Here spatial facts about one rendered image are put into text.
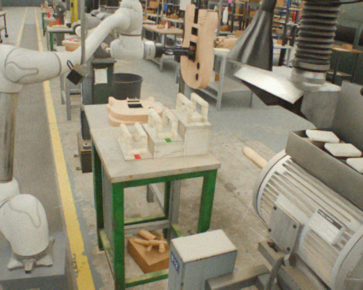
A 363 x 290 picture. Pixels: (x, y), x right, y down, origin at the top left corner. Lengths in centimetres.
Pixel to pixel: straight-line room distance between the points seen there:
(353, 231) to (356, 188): 9
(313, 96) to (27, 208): 107
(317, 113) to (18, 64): 97
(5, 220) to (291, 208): 105
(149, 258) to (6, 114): 136
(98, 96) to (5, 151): 206
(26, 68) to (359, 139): 105
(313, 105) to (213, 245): 46
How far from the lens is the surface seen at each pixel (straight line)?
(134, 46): 168
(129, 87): 416
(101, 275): 245
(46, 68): 133
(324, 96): 99
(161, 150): 178
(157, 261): 235
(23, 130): 479
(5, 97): 145
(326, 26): 101
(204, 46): 169
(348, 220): 79
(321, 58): 102
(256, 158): 114
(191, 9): 194
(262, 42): 96
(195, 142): 183
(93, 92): 344
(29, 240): 146
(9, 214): 143
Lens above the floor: 174
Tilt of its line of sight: 25 degrees down
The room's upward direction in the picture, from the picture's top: 4 degrees clockwise
